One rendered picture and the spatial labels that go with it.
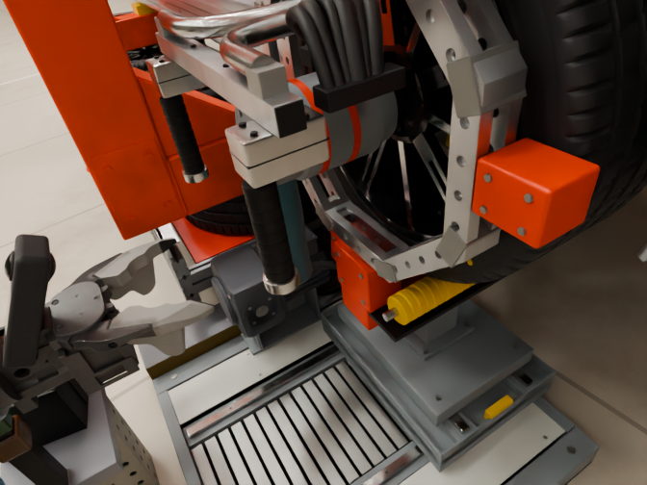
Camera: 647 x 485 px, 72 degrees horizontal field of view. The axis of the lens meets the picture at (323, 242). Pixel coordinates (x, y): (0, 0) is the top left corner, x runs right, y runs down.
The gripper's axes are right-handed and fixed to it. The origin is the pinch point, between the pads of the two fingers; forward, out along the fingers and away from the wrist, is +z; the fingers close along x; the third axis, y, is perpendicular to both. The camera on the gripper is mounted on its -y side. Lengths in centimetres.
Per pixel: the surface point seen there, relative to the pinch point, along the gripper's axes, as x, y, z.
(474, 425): 7, 66, 43
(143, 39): -253, 27, 43
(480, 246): 10.1, 7.9, 32.7
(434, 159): -7.1, 5.3, 40.5
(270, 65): 1.0, -17.5, 12.8
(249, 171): 2.5, -9.2, 8.1
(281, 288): 2.1, 6.9, 8.6
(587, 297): -9, 83, 112
